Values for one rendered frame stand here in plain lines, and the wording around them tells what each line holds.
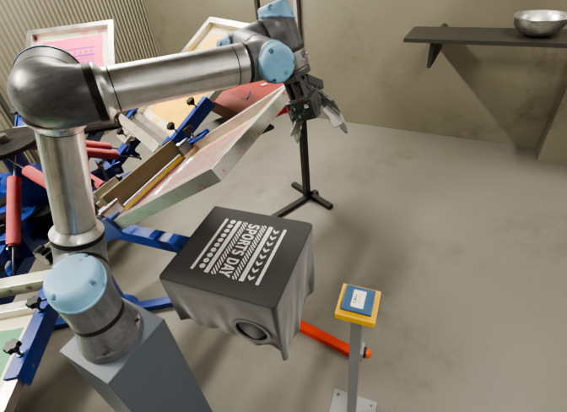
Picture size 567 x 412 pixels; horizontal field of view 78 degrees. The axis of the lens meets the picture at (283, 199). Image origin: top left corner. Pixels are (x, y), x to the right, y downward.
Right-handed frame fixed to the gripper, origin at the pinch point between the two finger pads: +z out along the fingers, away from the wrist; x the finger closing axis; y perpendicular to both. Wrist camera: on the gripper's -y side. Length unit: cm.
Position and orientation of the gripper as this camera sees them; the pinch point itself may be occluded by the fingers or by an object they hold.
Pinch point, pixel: (322, 137)
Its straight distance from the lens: 99.3
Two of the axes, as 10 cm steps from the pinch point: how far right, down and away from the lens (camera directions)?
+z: 3.6, 8.0, 4.9
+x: 8.6, -0.9, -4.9
